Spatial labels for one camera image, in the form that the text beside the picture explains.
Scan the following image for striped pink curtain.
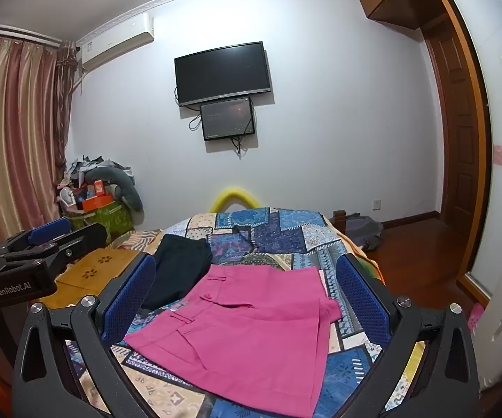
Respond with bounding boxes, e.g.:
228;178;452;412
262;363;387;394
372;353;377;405
0;26;83;245

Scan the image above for small wooden folding table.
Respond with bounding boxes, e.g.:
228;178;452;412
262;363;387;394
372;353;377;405
38;246;146;311

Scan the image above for dark pants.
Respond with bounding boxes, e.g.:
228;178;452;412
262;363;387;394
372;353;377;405
140;234;213;311

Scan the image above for green bag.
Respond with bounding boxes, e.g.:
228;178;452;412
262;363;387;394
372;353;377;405
65;201;135;245

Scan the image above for large black wall television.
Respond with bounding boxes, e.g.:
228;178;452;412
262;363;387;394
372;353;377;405
174;41;273;108

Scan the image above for orange box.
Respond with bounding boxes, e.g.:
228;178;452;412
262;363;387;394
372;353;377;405
81;195;115;212

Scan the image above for yellow fleece blanket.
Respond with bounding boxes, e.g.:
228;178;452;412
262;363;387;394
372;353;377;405
334;226;386;286

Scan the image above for pink slipper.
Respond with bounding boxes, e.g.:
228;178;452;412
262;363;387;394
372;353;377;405
466;302;483;337

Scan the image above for white air conditioner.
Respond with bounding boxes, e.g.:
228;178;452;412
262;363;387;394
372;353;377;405
77;12;155;73

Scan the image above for grey backpack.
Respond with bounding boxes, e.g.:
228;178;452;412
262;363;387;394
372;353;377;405
344;212;385;252

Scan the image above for yellow foam ring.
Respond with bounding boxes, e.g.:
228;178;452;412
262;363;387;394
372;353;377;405
209;186;259;212

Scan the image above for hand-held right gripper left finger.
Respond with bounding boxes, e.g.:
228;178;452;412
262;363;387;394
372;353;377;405
11;253;158;418

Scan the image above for patchwork patterned bed sheet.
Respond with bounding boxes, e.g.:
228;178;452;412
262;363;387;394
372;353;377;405
66;207;426;418

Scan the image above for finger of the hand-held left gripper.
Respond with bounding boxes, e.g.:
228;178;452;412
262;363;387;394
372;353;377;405
5;223;106;271
0;219;72;256

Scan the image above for small black wall monitor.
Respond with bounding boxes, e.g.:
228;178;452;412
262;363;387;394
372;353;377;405
199;96;257;142

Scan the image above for brown wooden door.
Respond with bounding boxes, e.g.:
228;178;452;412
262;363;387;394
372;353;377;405
424;14;481;239

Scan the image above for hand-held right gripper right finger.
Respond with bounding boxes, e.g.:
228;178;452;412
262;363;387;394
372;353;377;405
336;253;480;418

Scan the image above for pink pants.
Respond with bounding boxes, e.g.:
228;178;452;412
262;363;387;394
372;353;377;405
123;265;344;407

